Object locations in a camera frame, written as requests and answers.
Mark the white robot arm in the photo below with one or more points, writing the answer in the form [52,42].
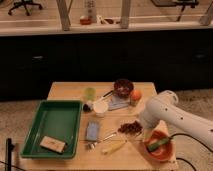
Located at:
[163,106]

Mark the green plastic cup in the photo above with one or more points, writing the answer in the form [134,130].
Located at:
[89,93]

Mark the white cup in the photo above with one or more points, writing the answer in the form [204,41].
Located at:
[100,108]

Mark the dark small cup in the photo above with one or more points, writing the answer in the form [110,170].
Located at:
[87,107]

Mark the dark brown bowl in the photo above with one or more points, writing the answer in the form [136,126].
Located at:
[123,88]

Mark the orange fruit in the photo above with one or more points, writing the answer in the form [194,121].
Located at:
[135,95]

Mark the blue sponge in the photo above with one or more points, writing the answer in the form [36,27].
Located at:
[92,131]

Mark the silver fork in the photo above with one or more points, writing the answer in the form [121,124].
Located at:
[92,145]

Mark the green plastic tray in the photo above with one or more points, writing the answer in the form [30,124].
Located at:
[58,119]

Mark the yellow banana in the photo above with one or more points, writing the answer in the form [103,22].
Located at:
[113,147]

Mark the red object on shelf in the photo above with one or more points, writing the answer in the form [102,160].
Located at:
[84,20]

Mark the green cucumber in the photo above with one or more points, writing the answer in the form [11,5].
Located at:
[154,146]

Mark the wooden block sponge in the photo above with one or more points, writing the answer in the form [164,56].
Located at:
[53,144]

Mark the orange bowl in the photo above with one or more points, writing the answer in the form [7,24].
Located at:
[164,152]

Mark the office chair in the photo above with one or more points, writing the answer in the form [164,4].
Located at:
[24,3]

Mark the spoon with dark handle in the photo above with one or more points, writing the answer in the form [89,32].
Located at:
[105,95]

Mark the black stand post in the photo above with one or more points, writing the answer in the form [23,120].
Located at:
[8,156]

